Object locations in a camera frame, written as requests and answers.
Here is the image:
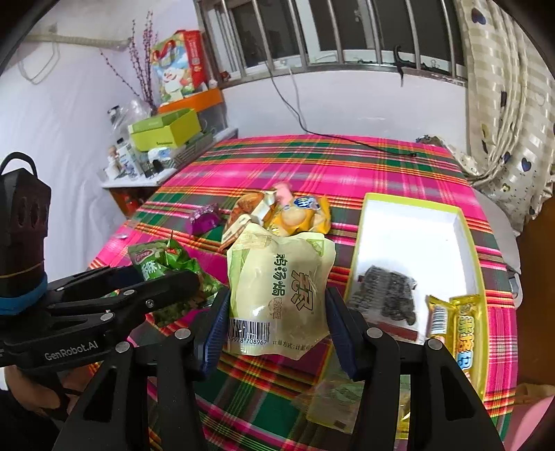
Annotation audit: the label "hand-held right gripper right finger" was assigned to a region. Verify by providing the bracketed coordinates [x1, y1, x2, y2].
[325, 287, 506, 451]

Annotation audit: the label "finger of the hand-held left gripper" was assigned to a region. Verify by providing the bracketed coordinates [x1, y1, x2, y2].
[45, 265, 142, 304]
[47, 271, 202, 337]

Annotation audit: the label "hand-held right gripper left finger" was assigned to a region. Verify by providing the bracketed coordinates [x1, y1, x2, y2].
[52, 288, 232, 451]

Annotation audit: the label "green pea snack packet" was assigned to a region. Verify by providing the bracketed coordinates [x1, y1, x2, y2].
[127, 238, 230, 330]

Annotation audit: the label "clear packet of dark seeds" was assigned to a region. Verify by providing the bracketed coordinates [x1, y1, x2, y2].
[347, 265, 420, 345]

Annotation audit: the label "clear peanut bag green label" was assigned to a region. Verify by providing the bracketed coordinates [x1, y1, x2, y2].
[292, 373, 410, 434]

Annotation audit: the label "purple snack packet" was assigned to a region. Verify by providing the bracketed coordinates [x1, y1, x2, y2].
[191, 204, 223, 237]

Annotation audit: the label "pale yellow snack bag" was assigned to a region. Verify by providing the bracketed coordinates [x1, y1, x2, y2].
[226, 231, 337, 360]

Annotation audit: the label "long yellow snack bar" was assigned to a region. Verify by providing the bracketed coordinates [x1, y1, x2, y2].
[425, 295, 455, 340]
[449, 294, 485, 391]

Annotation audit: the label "orange snack bag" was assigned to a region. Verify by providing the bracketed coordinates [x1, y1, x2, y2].
[220, 192, 272, 254]

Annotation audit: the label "white box with lime rim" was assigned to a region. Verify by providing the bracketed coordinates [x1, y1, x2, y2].
[346, 192, 490, 436]

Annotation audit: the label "yellow biscuit bag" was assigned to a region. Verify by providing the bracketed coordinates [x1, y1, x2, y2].
[262, 194, 332, 238]

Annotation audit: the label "pink jelly cup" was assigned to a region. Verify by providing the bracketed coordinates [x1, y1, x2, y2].
[272, 183, 294, 209]

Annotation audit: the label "person's left hand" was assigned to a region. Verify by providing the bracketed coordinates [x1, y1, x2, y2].
[4, 371, 72, 419]

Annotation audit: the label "white side table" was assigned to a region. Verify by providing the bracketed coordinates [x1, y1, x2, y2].
[101, 126, 239, 189]

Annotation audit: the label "white bottle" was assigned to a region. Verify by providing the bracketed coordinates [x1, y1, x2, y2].
[115, 136, 136, 174]

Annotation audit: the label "striped storage basket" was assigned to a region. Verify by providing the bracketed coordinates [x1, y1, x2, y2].
[171, 131, 214, 163]

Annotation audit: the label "lime green open box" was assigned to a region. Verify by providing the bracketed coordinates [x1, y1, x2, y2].
[127, 108, 204, 150]

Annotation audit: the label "clear plastic bag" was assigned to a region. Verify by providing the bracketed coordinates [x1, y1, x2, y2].
[108, 99, 152, 131]

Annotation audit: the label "pink green plaid tablecloth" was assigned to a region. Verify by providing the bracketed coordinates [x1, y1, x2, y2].
[87, 134, 519, 451]

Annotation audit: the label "grey pillow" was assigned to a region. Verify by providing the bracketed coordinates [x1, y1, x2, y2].
[470, 184, 521, 274]

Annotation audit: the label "orange box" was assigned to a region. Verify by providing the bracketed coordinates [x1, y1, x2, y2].
[157, 88, 226, 116]

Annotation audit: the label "wooden wardrobe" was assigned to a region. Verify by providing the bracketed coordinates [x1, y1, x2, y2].
[512, 204, 555, 391]

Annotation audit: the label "pale yellow cloth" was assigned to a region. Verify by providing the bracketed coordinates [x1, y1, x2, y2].
[514, 382, 555, 410]

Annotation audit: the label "purple flower branches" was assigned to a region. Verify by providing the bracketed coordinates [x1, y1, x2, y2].
[100, 11, 159, 116]

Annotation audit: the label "pink plastic stool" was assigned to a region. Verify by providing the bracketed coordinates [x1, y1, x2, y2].
[505, 397, 555, 451]

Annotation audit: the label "colourful cartoon gift box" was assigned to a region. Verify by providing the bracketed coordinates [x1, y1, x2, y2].
[150, 29, 208, 107]

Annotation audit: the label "heart print curtain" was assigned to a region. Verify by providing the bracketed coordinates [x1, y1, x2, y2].
[451, 0, 555, 235]

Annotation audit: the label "black hook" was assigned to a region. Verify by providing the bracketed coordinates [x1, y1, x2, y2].
[391, 44, 415, 86]

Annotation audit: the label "metal window grille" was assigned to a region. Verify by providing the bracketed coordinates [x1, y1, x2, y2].
[193, 0, 471, 90]

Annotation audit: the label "black cable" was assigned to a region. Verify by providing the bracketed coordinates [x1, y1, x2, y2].
[266, 61, 419, 158]

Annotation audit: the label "white wall pipe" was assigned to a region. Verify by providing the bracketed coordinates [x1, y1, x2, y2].
[24, 31, 133, 48]

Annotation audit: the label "white cable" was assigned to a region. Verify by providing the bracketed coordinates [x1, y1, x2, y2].
[282, 61, 306, 131]

